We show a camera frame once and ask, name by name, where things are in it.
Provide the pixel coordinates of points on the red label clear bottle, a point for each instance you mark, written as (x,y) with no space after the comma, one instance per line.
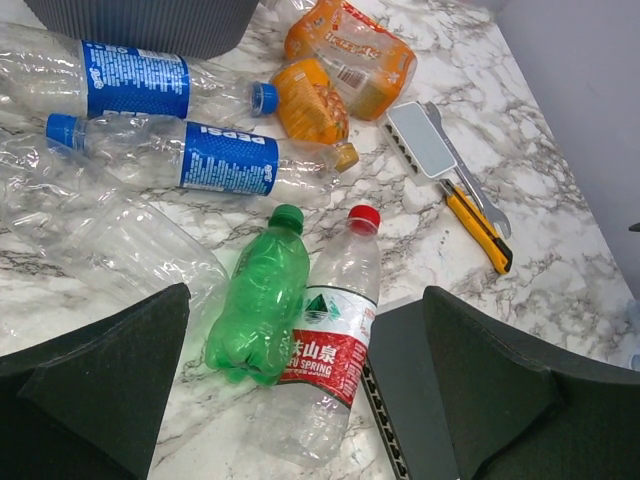
(304,417)

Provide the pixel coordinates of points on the silver wrench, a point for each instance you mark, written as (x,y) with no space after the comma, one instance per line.
(494,215)

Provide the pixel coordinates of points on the grey mesh waste bin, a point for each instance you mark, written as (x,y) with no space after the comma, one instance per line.
(200,29)

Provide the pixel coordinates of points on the small orange juice bottle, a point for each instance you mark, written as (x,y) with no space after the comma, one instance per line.
(310,108)

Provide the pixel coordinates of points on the crushed orange plastic bottle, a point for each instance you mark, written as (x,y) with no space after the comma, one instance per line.
(369,66)

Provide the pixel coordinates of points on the Pepsi bottle far left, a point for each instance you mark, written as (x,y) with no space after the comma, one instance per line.
(43,72)

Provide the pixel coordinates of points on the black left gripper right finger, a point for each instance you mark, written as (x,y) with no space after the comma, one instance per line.
(518,407)

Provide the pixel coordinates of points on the pepsi bottle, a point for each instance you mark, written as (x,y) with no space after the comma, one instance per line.
(158,151)
(43,72)

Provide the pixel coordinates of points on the green plastic bottle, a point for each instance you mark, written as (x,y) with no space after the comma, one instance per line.
(253,337)

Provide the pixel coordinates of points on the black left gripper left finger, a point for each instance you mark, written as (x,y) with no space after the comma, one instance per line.
(89,404)

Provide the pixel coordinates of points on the clear unlabelled crushed bottle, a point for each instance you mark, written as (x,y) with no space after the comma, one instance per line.
(84,220)

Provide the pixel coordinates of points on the Pepsi bottle near left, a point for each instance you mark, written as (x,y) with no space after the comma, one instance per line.
(158,151)

